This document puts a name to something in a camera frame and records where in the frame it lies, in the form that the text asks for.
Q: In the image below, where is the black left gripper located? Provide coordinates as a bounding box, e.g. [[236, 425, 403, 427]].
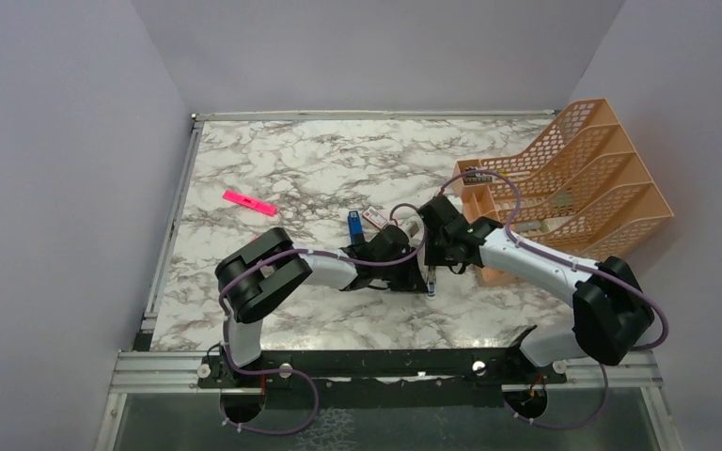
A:
[[373, 247, 428, 293]]

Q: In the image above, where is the blue stapler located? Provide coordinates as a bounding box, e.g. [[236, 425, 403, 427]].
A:
[[347, 210, 366, 245]]

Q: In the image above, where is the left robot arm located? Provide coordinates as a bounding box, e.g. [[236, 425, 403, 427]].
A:
[[214, 225, 429, 386]]

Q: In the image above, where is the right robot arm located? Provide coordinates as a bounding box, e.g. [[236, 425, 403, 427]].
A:
[[417, 195, 655, 382]]

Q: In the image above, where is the black piano keyboard ruler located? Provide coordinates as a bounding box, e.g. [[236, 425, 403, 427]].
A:
[[463, 166, 493, 185]]

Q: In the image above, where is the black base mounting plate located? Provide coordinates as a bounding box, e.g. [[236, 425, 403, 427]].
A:
[[196, 348, 567, 410]]

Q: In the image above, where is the peach plastic desk organizer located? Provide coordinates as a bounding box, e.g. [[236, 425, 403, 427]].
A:
[[450, 98, 673, 261]]

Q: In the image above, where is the pink flat plastic bar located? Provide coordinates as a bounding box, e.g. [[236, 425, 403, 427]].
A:
[[223, 191, 277, 216]]

